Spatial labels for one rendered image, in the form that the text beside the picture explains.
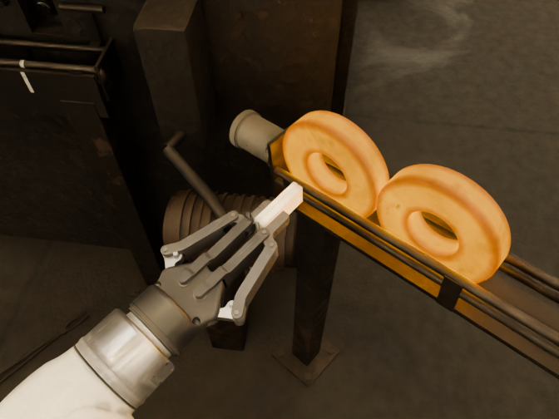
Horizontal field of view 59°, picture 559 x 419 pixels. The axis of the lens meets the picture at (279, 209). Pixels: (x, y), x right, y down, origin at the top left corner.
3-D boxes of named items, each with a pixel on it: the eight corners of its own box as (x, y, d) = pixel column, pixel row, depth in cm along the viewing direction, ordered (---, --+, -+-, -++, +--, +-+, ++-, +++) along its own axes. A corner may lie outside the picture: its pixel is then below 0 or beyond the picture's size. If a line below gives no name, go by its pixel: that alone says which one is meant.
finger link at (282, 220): (253, 238, 56) (272, 253, 55) (283, 209, 58) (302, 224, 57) (254, 244, 57) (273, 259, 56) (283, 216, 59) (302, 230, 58)
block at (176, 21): (177, 106, 92) (150, -17, 72) (219, 110, 91) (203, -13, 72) (162, 148, 86) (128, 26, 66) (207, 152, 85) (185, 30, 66)
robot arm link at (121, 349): (147, 416, 51) (190, 372, 54) (119, 397, 44) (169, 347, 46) (96, 358, 55) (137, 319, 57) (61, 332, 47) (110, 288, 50)
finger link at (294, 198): (258, 222, 56) (263, 225, 56) (298, 184, 59) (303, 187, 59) (260, 234, 59) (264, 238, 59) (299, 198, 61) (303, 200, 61)
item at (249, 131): (259, 132, 77) (254, 101, 73) (302, 156, 73) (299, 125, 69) (231, 153, 75) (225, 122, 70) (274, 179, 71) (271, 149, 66)
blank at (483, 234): (396, 140, 55) (378, 156, 54) (532, 204, 48) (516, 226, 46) (385, 225, 67) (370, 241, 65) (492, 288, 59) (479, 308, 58)
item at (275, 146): (305, 170, 76) (303, 114, 68) (309, 171, 76) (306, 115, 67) (273, 197, 73) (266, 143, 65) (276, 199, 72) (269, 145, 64)
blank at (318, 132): (294, 90, 62) (276, 103, 61) (398, 140, 55) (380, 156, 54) (299, 174, 74) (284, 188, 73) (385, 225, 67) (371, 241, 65)
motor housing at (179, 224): (210, 304, 129) (174, 172, 86) (293, 313, 127) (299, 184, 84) (198, 352, 121) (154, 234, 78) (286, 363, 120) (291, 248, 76)
